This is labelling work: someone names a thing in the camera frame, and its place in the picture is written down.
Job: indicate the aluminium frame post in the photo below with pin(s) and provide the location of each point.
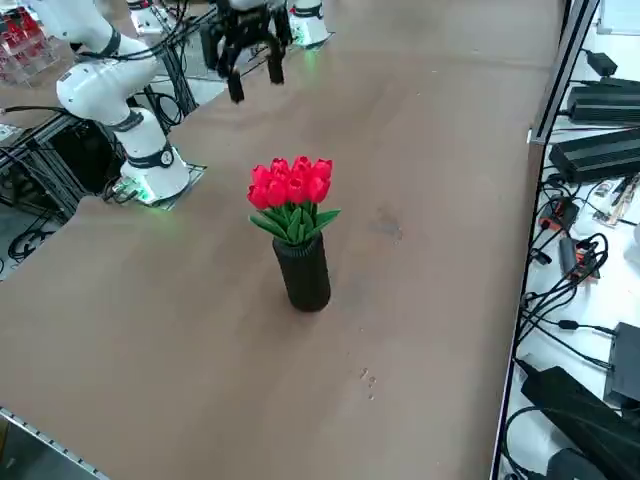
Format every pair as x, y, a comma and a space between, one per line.
562, 75

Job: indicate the white pedestal red button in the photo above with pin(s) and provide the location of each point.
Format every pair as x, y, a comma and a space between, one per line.
145, 20

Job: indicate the long black power brick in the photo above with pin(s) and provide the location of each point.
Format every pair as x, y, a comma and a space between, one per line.
595, 155
605, 102

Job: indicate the black flat box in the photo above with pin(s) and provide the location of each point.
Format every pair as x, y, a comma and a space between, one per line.
625, 365

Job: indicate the small black power adapter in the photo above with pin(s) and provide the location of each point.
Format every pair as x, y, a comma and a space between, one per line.
602, 62

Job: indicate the small black adapter block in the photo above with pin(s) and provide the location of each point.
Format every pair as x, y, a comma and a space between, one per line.
567, 255

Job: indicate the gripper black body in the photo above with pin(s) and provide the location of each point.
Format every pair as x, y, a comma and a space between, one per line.
250, 27

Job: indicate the orange black power strip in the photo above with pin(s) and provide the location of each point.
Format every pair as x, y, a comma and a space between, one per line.
560, 215

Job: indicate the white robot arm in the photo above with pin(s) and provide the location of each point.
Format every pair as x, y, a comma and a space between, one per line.
100, 85
310, 22

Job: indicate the black computer case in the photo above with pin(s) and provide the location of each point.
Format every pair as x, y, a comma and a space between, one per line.
85, 155

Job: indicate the large black power brick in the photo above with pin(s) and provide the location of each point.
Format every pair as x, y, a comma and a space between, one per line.
575, 410

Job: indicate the red tulip bouquet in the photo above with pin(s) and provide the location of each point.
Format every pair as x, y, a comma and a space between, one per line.
290, 185

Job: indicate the black ribbed vase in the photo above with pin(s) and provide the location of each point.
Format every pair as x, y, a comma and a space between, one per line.
305, 280

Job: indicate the clear shelf red packets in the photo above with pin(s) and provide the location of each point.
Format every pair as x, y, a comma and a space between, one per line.
25, 50

